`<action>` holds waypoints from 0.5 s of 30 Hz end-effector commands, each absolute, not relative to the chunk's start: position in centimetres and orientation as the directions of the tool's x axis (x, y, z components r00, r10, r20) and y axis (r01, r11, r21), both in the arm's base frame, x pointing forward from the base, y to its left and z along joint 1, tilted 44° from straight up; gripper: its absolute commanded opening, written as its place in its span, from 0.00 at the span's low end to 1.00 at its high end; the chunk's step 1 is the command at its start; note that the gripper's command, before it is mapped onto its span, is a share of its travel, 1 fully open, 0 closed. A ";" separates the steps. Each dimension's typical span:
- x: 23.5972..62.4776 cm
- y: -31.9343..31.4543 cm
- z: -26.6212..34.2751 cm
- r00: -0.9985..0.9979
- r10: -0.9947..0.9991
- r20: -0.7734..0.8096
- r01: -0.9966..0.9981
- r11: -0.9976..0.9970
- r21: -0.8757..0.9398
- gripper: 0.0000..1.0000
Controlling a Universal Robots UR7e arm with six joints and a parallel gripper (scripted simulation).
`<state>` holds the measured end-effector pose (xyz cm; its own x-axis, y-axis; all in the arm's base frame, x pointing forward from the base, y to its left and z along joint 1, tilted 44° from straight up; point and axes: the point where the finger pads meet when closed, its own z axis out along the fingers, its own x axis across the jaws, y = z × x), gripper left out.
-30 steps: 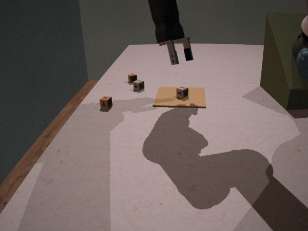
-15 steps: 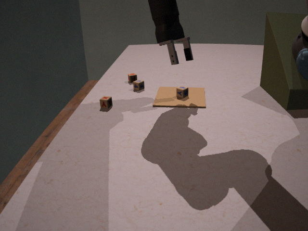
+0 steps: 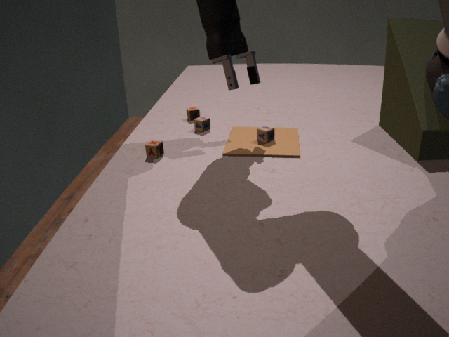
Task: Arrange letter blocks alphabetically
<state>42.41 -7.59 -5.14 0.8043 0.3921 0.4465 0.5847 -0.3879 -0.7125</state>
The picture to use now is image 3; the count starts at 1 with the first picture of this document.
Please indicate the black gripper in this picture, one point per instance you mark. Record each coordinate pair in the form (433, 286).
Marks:
(221, 22)

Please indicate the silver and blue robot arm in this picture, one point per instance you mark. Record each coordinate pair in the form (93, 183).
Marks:
(437, 66)

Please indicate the wooden letter block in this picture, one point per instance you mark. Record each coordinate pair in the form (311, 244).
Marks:
(265, 134)
(202, 124)
(154, 148)
(193, 113)

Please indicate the tan flat mat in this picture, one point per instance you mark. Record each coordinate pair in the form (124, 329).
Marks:
(243, 141)

